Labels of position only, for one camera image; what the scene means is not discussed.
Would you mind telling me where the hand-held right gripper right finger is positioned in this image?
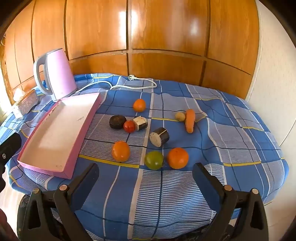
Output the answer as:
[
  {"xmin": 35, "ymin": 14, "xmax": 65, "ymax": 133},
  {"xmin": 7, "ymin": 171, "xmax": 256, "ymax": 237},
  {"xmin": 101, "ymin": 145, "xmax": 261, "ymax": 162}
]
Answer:
[{"xmin": 192, "ymin": 163, "xmax": 269, "ymax": 241}]

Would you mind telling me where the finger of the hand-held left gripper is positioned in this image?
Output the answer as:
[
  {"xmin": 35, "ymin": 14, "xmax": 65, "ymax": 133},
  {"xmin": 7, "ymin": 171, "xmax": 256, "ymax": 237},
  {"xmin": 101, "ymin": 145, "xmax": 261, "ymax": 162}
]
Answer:
[{"xmin": 0, "ymin": 133, "xmax": 22, "ymax": 168}]

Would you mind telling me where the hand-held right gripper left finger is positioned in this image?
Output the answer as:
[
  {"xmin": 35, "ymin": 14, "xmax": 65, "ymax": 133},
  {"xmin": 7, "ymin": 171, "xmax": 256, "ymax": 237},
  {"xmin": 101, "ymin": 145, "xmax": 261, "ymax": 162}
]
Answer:
[{"xmin": 17, "ymin": 163, "xmax": 100, "ymax": 241}]

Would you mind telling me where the orange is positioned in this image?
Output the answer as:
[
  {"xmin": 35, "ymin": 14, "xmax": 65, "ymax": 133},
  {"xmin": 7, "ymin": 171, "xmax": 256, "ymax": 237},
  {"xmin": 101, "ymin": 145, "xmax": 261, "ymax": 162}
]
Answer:
[
  {"xmin": 112, "ymin": 141, "xmax": 130, "ymax": 162},
  {"xmin": 133, "ymin": 99, "xmax": 147, "ymax": 113},
  {"xmin": 167, "ymin": 147, "xmax": 189, "ymax": 169}
]

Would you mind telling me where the pink cardboard box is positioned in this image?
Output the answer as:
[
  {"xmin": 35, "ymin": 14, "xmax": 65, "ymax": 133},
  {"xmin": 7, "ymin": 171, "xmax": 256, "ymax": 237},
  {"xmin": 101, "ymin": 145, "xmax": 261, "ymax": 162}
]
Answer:
[{"xmin": 17, "ymin": 93, "xmax": 102, "ymax": 179}]

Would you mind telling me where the green tomato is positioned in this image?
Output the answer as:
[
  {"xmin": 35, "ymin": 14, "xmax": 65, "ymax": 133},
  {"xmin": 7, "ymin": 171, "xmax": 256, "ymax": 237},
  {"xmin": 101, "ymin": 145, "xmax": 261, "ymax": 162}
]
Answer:
[{"xmin": 144, "ymin": 151, "xmax": 164, "ymax": 170}]

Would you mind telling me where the carrot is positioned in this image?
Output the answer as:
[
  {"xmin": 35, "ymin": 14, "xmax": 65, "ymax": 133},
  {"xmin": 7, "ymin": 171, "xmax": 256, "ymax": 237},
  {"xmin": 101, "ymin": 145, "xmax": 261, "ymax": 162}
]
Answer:
[{"xmin": 185, "ymin": 109, "xmax": 196, "ymax": 133}]

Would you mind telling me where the dark round beet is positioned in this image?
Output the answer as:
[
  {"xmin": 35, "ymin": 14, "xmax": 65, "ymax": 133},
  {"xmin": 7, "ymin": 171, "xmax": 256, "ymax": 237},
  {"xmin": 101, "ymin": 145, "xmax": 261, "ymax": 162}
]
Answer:
[{"xmin": 109, "ymin": 114, "xmax": 127, "ymax": 129}]

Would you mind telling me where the red tomato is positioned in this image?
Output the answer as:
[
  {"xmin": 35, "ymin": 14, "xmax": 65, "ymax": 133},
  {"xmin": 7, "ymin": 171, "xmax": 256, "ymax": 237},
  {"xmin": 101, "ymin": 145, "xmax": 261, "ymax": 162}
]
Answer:
[{"xmin": 123, "ymin": 120, "xmax": 136, "ymax": 133}]

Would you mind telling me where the cut bread-like root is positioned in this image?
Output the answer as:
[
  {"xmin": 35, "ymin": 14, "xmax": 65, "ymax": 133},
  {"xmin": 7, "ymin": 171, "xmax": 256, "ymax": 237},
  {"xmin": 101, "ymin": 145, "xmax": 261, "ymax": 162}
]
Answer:
[{"xmin": 133, "ymin": 116, "xmax": 148, "ymax": 131}]

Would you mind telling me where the blue plaid tablecloth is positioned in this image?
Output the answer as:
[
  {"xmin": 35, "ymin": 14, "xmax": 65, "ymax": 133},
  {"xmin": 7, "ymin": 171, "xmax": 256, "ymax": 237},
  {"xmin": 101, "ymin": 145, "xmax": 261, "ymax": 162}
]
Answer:
[{"xmin": 0, "ymin": 73, "xmax": 289, "ymax": 241}]

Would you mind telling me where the silver embossed tissue box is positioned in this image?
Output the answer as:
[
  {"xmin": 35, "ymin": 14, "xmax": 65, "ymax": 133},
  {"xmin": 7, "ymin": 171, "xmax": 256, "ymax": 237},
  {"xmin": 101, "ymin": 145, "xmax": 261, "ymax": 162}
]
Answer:
[{"xmin": 13, "ymin": 90, "xmax": 40, "ymax": 120}]

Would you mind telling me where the dark floral garment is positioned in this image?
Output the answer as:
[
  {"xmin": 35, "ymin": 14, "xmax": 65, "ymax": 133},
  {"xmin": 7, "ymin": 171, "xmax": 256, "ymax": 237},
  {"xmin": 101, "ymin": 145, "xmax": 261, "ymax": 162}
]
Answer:
[{"xmin": 17, "ymin": 195, "xmax": 234, "ymax": 241}]

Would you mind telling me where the white tissue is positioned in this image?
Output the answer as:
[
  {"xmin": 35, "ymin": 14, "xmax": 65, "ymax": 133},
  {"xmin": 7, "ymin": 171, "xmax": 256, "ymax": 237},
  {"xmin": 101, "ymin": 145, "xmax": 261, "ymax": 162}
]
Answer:
[{"xmin": 13, "ymin": 89, "xmax": 26, "ymax": 101}]

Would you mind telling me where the pink electric kettle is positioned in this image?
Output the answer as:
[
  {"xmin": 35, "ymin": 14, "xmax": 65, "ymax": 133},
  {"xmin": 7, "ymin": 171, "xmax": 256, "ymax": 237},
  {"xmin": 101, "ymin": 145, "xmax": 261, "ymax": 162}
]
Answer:
[{"xmin": 33, "ymin": 48, "xmax": 77, "ymax": 102}]

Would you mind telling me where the wooden wardrobe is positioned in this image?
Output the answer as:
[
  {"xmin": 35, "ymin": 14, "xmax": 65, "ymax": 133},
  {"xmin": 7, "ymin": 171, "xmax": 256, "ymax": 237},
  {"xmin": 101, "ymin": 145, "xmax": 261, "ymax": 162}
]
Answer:
[{"xmin": 0, "ymin": 0, "xmax": 260, "ymax": 100}]

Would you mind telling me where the white power cord with plug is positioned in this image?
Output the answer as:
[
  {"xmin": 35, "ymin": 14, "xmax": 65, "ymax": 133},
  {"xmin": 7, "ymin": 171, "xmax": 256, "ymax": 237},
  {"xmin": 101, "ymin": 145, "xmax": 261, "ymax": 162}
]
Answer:
[{"xmin": 74, "ymin": 75, "xmax": 158, "ymax": 93}]

